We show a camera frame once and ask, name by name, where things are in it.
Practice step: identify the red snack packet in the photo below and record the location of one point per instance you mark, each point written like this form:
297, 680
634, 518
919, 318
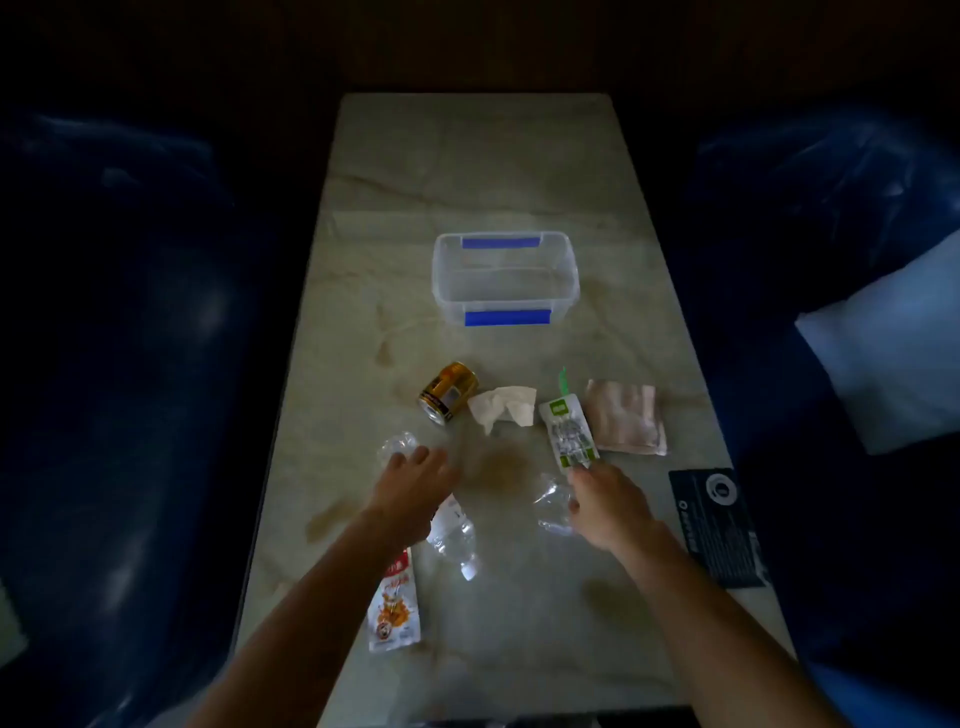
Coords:
394, 607

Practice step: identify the person's right hand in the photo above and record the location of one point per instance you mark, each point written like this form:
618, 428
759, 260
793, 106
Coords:
611, 510

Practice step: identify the green plastic strip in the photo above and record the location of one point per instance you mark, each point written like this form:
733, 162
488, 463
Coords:
562, 381

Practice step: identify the white pillow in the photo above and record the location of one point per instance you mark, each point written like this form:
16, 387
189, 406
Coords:
892, 352

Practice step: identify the person's right forearm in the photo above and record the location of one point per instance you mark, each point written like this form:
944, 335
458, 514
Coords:
712, 645

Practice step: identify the crushed clear plastic bottle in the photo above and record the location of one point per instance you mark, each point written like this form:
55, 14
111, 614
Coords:
454, 536

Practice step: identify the orange drink can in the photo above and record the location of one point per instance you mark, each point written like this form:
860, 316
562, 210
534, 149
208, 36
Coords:
448, 391

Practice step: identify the blue sofa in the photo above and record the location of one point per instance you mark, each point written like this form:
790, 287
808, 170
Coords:
135, 375
787, 225

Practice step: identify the pink wiping cloth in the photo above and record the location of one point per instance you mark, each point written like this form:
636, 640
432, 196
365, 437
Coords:
626, 416

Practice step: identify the white tissue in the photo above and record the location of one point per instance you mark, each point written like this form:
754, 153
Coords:
504, 405

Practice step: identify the person's left hand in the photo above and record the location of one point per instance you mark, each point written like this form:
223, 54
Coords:
409, 491

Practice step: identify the clear plastic cup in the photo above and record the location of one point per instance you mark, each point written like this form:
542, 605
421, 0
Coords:
551, 506

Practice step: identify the green label snack packet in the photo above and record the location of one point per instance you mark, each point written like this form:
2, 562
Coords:
568, 431

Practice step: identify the person's left forearm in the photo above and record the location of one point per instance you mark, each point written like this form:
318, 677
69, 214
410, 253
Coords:
307, 630

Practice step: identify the black printed card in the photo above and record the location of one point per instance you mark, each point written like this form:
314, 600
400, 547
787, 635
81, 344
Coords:
716, 529

